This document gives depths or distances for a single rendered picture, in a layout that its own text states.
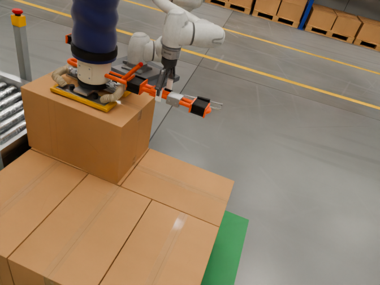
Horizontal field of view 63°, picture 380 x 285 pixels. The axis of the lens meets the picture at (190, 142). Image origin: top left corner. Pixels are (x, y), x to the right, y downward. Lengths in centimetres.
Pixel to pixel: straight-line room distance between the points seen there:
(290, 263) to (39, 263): 168
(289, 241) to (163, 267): 133
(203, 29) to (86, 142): 84
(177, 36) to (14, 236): 115
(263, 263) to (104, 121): 148
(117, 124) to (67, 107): 28
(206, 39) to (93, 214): 101
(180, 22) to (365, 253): 228
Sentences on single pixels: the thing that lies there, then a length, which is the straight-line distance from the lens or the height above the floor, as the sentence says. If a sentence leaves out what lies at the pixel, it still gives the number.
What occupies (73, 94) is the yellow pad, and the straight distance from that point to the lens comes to 172.
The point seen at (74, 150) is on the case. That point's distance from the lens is 184.
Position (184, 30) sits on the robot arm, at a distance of 143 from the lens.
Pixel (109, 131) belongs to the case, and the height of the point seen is 89.
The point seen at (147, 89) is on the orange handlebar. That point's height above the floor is 109.
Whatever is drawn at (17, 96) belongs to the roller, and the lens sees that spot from 256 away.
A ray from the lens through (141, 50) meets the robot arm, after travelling 240.
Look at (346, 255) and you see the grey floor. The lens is 280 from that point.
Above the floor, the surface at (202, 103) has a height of 111.
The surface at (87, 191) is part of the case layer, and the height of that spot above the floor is 54.
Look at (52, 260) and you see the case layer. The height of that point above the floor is 54.
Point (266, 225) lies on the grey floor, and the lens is 261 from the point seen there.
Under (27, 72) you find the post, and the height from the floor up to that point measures 57.
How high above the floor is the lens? 185
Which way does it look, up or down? 37 degrees down
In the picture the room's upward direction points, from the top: 14 degrees clockwise
